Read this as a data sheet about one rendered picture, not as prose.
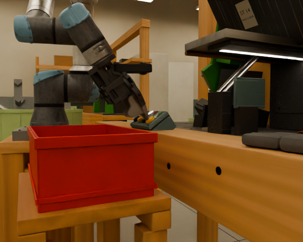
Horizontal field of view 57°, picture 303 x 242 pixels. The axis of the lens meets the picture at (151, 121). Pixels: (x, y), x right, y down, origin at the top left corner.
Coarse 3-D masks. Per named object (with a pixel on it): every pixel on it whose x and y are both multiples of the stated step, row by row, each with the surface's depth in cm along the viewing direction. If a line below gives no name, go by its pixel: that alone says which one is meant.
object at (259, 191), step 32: (160, 160) 73; (192, 160) 59; (224, 160) 50; (256, 160) 43; (288, 160) 38; (192, 192) 60; (224, 192) 50; (256, 192) 43; (288, 192) 38; (224, 224) 50; (256, 224) 43; (288, 224) 38
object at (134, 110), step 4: (132, 96) 78; (128, 100) 78; (132, 100) 79; (136, 100) 79; (132, 104) 79; (136, 104) 79; (132, 108) 79; (136, 108) 79; (140, 108) 80; (144, 108) 80; (128, 112) 78; (132, 112) 79; (136, 112) 79; (140, 112) 80; (144, 112) 80; (132, 116) 79; (144, 116) 82
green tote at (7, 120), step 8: (0, 112) 135; (8, 112) 137; (16, 112) 138; (24, 112) 139; (32, 112) 140; (72, 112) 148; (80, 112) 149; (0, 120) 135; (8, 120) 137; (16, 120) 138; (24, 120) 140; (72, 120) 148; (80, 120) 150; (0, 128) 136; (8, 128) 137; (16, 128) 138; (0, 136) 136; (8, 136) 137
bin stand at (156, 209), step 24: (24, 192) 55; (24, 216) 43; (48, 216) 43; (72, 216) 44; (96, 216) 46; (120, 216) 48; (144, 216) 54; (168, 216) 52; (24, 240) 42; (48, 240) 48; (144, 240) 51
